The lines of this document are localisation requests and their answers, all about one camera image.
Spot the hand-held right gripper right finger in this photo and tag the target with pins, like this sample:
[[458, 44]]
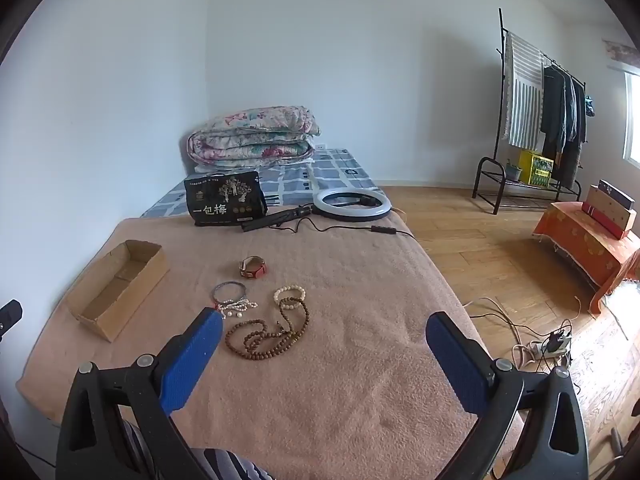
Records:
[[457, 365]]

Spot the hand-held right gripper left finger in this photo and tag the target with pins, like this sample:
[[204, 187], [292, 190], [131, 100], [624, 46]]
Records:
[[192, 360]]

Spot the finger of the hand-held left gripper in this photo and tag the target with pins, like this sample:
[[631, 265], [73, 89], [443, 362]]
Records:
[[10, 314]]

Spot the white power strip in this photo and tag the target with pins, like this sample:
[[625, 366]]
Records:
[[540, 349]]

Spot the black plug adapter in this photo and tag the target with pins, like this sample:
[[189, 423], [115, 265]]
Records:
[[556, 341]]

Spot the black snack bag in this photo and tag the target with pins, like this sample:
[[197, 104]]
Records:
[[225, 205]]

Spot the black folded tripod stand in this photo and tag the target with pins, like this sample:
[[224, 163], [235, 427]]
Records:
[[270, 221]]

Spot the orange cloth covered table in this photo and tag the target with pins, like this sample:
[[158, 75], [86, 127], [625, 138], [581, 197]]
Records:
[[580, 240]]

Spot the small green planter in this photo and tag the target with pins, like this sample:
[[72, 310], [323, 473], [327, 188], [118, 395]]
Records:
[[514, 171]]

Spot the red flat box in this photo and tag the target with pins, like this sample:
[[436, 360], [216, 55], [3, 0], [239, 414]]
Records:
[[602, 220]]

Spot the black metal clothes rack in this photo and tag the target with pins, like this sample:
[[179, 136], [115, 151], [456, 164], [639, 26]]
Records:
[[489, 158]]

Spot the yellow box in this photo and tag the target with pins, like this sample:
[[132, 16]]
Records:
[[537, 167]]

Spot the blue plaid bedsheet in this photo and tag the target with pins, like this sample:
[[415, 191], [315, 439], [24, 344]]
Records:
[[330, 175]]

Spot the floral pillow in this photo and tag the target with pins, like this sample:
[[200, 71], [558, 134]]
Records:
[[250, 135]]

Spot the dark blue flat box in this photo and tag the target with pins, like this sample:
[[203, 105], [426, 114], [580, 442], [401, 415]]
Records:
[[617, 192]]

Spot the dark hanging jacket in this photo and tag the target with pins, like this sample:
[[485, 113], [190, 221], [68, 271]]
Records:
[[575, 125]]

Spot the dark hanging coat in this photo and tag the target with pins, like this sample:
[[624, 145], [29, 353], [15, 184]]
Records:
[[552, 110]]

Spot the striped hanging cloth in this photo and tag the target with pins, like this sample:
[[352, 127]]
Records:
[[522, 90]]

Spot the teal hanging cloth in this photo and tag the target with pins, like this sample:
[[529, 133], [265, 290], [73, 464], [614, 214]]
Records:
[[590, 106]]

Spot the window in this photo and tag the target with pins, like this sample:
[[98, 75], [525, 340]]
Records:
[[632, 120]]

